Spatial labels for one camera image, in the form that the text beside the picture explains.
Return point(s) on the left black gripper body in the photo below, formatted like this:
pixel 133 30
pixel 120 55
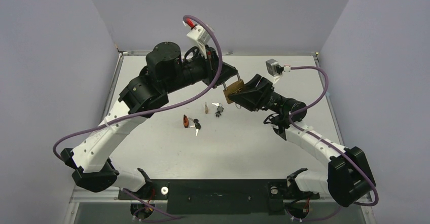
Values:
pixel 207 71

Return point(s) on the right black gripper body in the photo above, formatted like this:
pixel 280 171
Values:
pixel 261 92

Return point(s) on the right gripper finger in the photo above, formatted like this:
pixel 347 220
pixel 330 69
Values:
pixel 258 84
pixel 250 100

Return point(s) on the large brass padlock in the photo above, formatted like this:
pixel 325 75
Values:
pixel 233 88

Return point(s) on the orange black padlock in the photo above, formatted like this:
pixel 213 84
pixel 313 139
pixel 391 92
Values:
pixel 185 121

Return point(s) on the black key bunch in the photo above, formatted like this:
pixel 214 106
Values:
pixel 194 123

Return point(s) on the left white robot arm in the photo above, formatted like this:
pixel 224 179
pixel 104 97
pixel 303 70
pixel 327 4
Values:
pixel 166 71

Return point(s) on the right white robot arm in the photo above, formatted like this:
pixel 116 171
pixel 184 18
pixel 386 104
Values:
pixel 347 176

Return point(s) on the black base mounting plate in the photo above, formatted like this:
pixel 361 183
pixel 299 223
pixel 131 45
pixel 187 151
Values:
pixel 224 196

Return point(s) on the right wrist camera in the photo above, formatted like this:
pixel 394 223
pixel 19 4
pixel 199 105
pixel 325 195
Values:
pixel 276 70

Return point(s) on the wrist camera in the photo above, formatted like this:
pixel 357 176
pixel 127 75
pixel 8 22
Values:
pixel 276 70
pixel 198 36

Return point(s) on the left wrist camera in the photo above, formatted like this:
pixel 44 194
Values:
pixel 198 36

